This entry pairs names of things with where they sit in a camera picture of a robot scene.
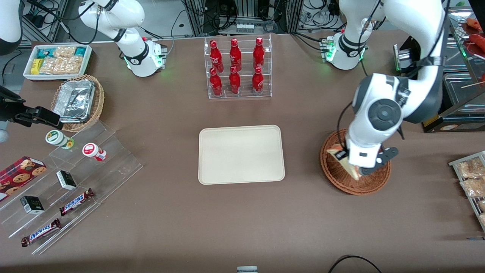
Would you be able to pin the tan wicker basket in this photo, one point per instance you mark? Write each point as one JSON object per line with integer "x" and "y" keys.
{"x": 99, "y": 100}

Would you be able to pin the clear acrylic bottle rack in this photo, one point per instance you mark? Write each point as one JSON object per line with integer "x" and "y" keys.
{"x": 244, "y": 85}

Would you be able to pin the clear acrylic stepped shelf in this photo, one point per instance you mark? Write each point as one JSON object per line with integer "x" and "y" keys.
{"x": 113, "y": 167}

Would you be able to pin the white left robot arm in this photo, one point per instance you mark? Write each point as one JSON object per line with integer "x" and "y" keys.
{"x": 413, "y": 19}

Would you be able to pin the white rectangular snack bin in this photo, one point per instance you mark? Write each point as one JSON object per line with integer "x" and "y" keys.
{"x": 89, "y": 60}

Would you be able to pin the clear cracker bag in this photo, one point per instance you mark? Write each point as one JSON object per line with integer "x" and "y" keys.
{"x": 64, "y": 51}
{"x": 62, "y": 65}

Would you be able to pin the black food warmer appliance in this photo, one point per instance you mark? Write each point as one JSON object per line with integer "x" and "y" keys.
{"x": 462, "y": 94}

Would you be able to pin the green lid yoghurt cup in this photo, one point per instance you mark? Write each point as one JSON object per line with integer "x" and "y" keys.
{"x": 57, "y": 138}

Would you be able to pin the triangular sandwich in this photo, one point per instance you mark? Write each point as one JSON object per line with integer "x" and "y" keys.
{"x": 350, "y": 170}

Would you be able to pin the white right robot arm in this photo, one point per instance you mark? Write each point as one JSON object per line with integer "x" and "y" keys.
{"x": 132, "y": 53}

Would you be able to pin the beige rectangular tray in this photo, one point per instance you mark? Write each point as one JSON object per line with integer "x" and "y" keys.
{"x": 241, "y": 154}

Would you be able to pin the round brown wicker basket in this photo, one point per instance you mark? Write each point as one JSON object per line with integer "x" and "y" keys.
{"x": 341, "y": 182}

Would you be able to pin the grey metal snack rack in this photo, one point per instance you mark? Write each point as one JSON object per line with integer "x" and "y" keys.
{"x": 456, "y": 163}

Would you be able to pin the white power strip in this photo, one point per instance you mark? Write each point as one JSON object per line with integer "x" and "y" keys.
{"x": 245, "y": 27}

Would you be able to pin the silver foil container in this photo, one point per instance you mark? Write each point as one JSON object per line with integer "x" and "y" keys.
{"x": 74, "y": 100}

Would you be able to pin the yellow snack pack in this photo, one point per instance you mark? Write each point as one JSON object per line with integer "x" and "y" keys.
{"x": 36, "y": 66}

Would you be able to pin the aluminium frame rack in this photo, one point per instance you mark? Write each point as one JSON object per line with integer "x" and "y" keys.
{"x": 197, "y": 17}

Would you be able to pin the small grey box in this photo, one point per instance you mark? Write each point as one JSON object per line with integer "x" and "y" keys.
{"x": 247, "y": 269}

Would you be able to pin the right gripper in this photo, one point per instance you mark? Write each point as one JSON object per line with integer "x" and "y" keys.
{"x": 8, "y": 109}

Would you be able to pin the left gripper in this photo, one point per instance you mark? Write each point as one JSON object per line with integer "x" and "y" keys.
{"x": 341, "y": 154}

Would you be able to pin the teal snack pack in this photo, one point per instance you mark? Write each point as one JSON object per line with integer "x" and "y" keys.
{"x": 45, "y": 53}
{"x": 80, "y": 51}

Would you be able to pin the red cola bottle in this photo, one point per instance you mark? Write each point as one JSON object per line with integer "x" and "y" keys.
{"x": 235, "y": 82}
{"x": 216, "y": 57}
{"x": 258, "y": 82}
{"x": 258, "y": 55}
{"x": 216, "y": 84}
{"x": 235, "y": 56}

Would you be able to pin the red cookie box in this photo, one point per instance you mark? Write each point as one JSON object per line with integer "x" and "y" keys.
{"x": 19, "y": 175}

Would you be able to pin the brown Snickers bar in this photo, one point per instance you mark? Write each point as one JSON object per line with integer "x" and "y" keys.
{"x": 41, "y": 232}
{"x": 75, "y": 202}

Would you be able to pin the clear fried snack bag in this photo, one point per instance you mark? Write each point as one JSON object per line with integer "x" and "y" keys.
{"x": 482, "y": 220}
{"x": 470, "y": 168}
{"x": 473, "y": 187}
{"x": 482, "y": 206}

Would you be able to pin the red lid yoghurt cup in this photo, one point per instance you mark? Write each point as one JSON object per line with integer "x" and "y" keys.
{"x": 91, "y": 150}

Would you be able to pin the small black box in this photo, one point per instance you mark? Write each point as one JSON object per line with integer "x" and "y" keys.
{"x": 66, "y": 180}
{"x": 32, "y": 204}

